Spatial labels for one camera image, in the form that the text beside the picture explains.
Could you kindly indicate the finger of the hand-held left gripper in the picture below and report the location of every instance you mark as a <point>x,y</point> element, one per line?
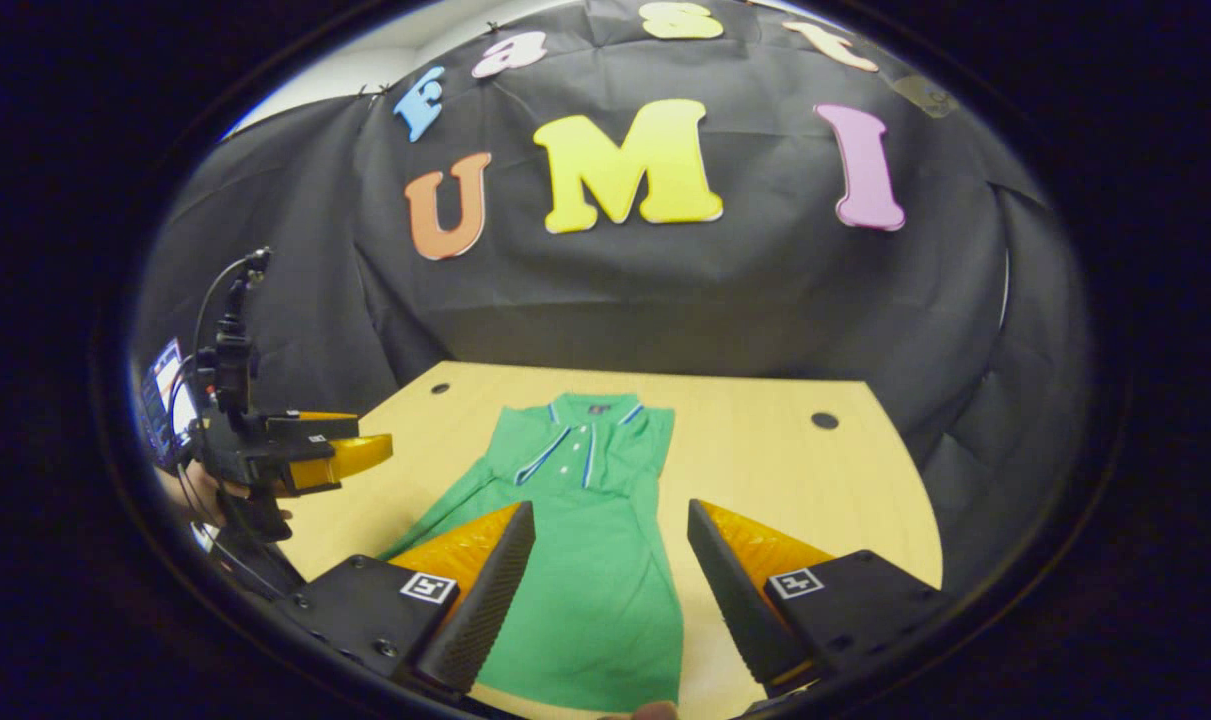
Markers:
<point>350,458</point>
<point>305,427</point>

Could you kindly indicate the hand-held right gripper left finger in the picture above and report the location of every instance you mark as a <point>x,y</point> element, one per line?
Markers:
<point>485,610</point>

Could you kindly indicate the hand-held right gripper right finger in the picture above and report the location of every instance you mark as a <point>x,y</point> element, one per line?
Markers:
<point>735,610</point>

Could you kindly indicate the green T-shirt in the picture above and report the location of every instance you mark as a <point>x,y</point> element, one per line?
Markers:
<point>595,600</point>

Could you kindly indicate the lit display screen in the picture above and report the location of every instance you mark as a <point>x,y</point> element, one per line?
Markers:
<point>170,400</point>

